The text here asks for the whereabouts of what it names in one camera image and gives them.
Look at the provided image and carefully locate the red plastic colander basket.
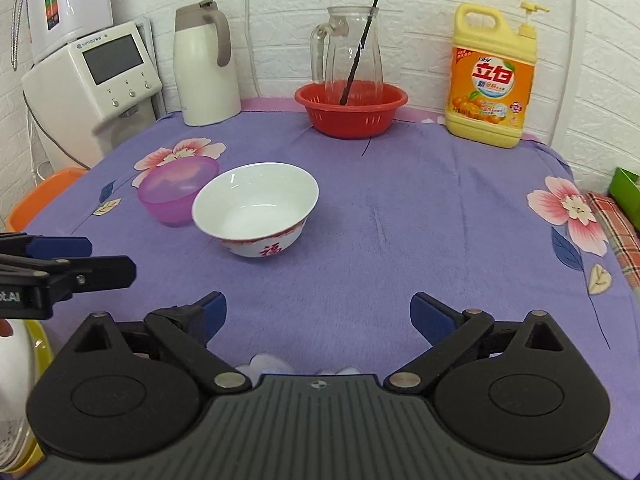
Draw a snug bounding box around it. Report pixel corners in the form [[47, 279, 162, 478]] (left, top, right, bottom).
[[294, 84, 408, 140]]

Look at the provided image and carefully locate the purple plastic bowl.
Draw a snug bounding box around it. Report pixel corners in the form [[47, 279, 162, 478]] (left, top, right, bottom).
[[138, 156, 219, 226]]

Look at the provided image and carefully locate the black stirring stick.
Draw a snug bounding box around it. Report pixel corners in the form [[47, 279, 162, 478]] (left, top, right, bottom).
[[340, 0, 378, 105]]

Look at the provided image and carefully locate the purple floral tablecloth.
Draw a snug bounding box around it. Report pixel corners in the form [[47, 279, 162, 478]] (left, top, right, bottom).
[[28, 112, 639, 478]]

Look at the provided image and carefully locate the orange plastic basin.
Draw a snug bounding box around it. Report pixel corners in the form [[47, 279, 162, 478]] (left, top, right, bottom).
[[6, 168, 87, 232]]

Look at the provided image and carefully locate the yellow dish soap jug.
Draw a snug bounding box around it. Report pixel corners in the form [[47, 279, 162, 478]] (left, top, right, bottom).
[[445, 1, 549, 148]]

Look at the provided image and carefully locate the white floral deep plate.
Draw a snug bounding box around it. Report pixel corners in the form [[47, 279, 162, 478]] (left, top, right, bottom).
[[0, 320, 36, 471]]

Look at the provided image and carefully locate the white ceramic bowl red pattern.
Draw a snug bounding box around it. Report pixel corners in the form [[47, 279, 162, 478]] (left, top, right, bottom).
[[192, 162, 319, 258]]

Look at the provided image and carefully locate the white pipe on wall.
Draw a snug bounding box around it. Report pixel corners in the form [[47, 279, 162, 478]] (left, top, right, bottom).
[[550, 0, 588, 152]]

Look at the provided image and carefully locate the white thermos jug grey lid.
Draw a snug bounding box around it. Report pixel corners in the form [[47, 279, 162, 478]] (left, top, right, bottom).
[[172, 0, 241, 127]]

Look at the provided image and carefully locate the green box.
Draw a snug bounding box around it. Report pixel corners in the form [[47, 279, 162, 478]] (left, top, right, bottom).
[[608, 167, 640, 231]]

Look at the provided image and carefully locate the plaid cloth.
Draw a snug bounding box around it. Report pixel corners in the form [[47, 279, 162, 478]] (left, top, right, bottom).
[[586, 192, 640, 295]]

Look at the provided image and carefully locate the white water dispenser with screen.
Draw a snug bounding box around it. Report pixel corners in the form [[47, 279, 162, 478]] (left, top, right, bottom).
[[22, 22, 163, 171]]

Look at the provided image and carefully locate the white water purifier unit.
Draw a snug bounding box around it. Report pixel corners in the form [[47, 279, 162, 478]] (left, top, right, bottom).
[[11, 0, 114, 67]]

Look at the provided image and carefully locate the clear glass pitcher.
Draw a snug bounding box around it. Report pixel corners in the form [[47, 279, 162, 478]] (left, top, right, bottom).
[[310, 6, 383, 105]]

